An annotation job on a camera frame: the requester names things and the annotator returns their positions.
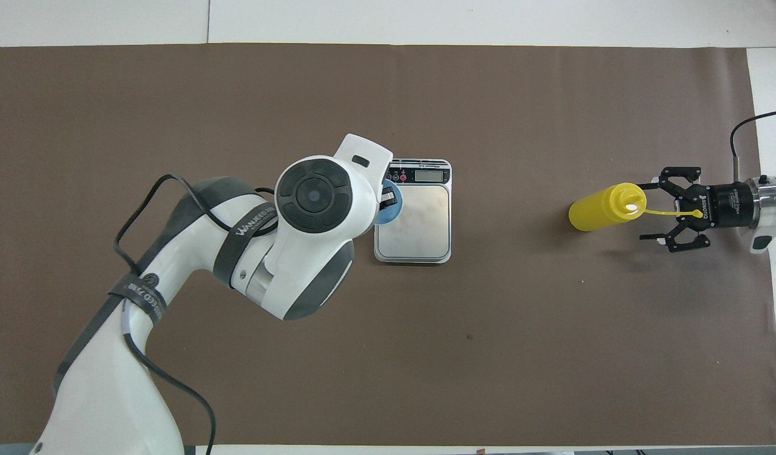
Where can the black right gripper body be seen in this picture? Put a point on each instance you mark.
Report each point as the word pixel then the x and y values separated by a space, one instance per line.
pixel 723 205

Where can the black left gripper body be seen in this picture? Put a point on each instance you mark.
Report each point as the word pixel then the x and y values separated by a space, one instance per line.
pixel 388 197

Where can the light blue cup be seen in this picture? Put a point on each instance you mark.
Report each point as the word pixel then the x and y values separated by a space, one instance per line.
pixel 391 215

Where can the yellow squeeze bottle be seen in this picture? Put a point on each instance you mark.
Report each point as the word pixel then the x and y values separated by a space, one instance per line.
pixel 600 208

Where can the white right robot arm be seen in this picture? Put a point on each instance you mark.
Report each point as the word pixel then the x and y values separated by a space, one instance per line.
pixel 773 208

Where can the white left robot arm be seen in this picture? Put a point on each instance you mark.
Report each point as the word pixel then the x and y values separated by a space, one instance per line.
pixel 110 392

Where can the silver digital kitchen scale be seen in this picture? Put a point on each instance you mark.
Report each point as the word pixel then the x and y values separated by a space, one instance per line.
pixel 419 221

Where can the brown table mat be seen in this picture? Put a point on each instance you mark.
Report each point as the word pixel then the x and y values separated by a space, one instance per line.
pixel 489 354

